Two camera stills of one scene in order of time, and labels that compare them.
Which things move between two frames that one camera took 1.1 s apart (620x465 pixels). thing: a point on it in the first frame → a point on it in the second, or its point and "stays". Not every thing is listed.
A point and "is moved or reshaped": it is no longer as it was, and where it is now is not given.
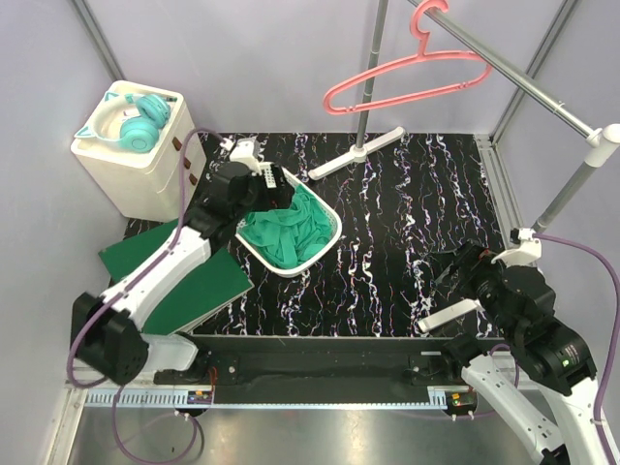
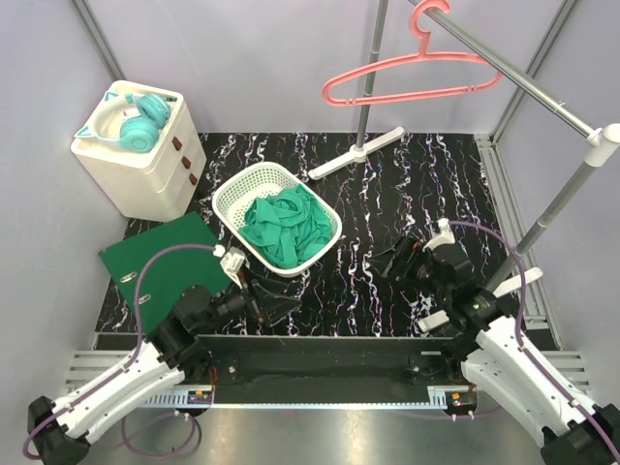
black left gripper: [280, 197] → [264, 305]
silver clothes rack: [599, 140] stays
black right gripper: [472, 258] → [408, 250]
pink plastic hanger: [418, 18] is moved or reshaped
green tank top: [290, 235] stays
